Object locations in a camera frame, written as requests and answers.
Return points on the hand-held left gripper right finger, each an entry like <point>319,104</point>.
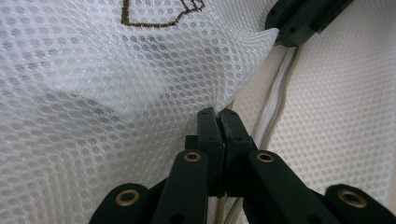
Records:
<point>238,133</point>

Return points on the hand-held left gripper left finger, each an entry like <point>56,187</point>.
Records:
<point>208,130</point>

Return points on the white mesh laundry bag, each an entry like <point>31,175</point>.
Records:
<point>93,93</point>

